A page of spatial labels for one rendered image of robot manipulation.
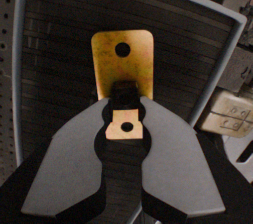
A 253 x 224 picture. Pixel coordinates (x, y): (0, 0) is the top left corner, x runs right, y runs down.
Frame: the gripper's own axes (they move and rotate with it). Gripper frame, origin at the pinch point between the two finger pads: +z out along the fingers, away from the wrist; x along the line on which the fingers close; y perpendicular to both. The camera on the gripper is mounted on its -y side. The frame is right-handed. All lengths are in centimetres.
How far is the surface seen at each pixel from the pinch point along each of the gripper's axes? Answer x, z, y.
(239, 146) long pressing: 22.8, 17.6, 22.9
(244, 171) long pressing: 27.1, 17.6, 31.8
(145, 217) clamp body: 3, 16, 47
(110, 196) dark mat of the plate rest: -2.3, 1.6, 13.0
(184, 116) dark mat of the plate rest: 4.4, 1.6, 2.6
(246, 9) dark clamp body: 12.9, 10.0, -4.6
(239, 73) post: 12.1, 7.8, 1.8
